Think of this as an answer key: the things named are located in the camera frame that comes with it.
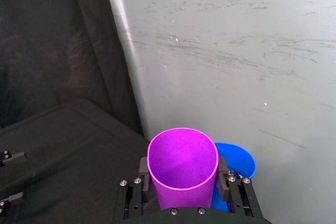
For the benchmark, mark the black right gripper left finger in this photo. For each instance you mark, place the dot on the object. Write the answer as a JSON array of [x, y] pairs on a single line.
[[134, 195]]

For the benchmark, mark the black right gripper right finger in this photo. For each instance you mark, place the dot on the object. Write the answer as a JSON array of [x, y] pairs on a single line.
[[242, 195]]

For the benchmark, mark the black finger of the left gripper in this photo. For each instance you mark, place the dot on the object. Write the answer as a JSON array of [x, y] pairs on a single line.
[[11, 200], [14, 157]]

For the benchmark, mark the purple plastic cup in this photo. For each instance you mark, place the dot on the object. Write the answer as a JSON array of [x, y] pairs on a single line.
[[183, 161]]

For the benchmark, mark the blue plastic cup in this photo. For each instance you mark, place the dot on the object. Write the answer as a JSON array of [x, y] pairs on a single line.
[[237, 159]]

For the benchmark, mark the black table cloth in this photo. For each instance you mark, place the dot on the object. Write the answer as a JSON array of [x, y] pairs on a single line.
[[73, 161]]

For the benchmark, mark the black hanging curtain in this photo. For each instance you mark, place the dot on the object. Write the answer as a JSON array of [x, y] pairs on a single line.
[[52, 37]]

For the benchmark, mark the plain pale wall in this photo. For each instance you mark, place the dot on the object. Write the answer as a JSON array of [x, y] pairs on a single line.
[[223, 51]]

